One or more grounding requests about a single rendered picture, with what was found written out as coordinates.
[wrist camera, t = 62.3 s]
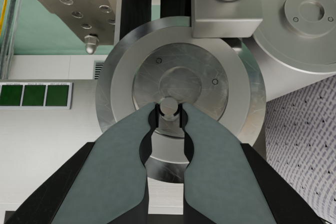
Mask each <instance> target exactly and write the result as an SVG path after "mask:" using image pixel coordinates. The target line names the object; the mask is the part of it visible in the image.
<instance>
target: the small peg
mask: <svg viewBox="0 0 336 224"><path fill-rule="evenodd" d="M158 111H159V113H160V115H161V116H162V118H163V119H164V120H166V121H174V120H176V119H177V118H178V116H179V113H180V103H179V101H178V99H177V98H176V97H174V96H164V97H163V98H161V99H160V101H159V103H158Z"/></svg>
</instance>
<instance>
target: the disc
mask: <svg viewBox="0 0 336 224"><path fill-rule="evenodd" d="M176 26H185V27H192V17H186V16H174V17H166V18H161V19H157V20H153V21H150V22H148V23H145V24H143V25H141V26H139V27H137V28H136V29H134V30H132V31H131V32H130V33H128V34H127V35H126V36H124V37H123V38H122V39H121V40H120V41H119V42H118V43H117V44H116V45H115V46H114V48H113V49H112V50H111V52H110V53H109V55H108V56H107V58H106V60H105V62H104V64H103V66H102V68H101V70H100V73H99V76H98V80H97V84H96V91H95V109H96V115H97V119H98V123H99V126H100V129H101V131H102V133H104V132H105V131H106V130H108V129H109V128H110V127H111V126H113V125H114V124H116V120H115V118H114V115H113V111H112V107H111V83H112V78H113V74H114V71H115V69H116V66H117V64H118V62H119V61H120V59H121V57H122V56H123V54H124V53H125V52H126V51H127V49H128V48H129V47H130V46H131V45H132V44H134V43H135V42H136V41H137V40H139V39H140V38H142V37H143V36H145V35H147V34H149V33H151V32H153V31H156V30H159V29H163V28H167V27H176ZM221 39H222V40H223V41H225V42H226V43H227V44H228V45H229V46H231V47H232V49H233V50H234V51H235V52H236V53H237V54H238V56H239V57H240V59H241V61H242V62H243V64H244V66H245V69H246V71H247V74H248V77H249V81H250V88H251V102H250V109H249V113H248V117H247V119H246V122H245V124H244V126H243V128H242V130H241V131H240V133H239V134H238V136H237V138H238V139H239V140H240V141H241V142H242V143H249V144H250V146H251V147H252V146H253V144H254V143H255V141H256V139H257V137H258V135H259V133H260V131H261V128H262V125H263V122H264V118H265V113H266V104H267V98H266V88H265V83H264V79H263V75H262V72H261V70H260V68H259V65H258V63H257V61H256V60H255V58H254V56H253V55H252V53H251V52H250V50H249V49H248V48H247V47H246V45H245V44H244V43H243V42H242V41H241V40H240V39H239V38H221ZM144 165H145V167H146V171H147V176H148V177H149V178H152V179H155V180H158V181H162V182H167V183H178V184H183V183H184V172H185V169H186V167H187V165H188V163H169V162H164V161H160V160H157V159H154V158H152V157H149V158H148V160H147V161H146V163H145V164H144Z"/></svg>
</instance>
